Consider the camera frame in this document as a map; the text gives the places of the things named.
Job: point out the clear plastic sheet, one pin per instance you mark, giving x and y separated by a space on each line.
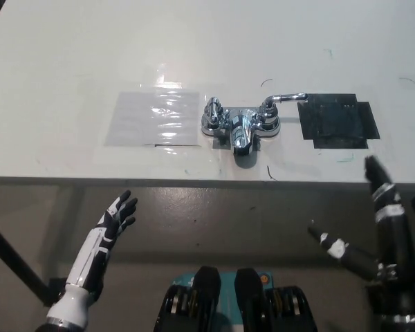
135 117

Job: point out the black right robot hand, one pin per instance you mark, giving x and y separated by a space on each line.
397 242

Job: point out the clear plastic film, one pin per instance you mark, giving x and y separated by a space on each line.
173 155

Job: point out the black diagonal table leg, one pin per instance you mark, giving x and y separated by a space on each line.
17 263

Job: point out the chrome faucet body with spout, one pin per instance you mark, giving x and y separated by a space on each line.
240 131

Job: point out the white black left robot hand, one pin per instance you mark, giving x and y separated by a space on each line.
105 228

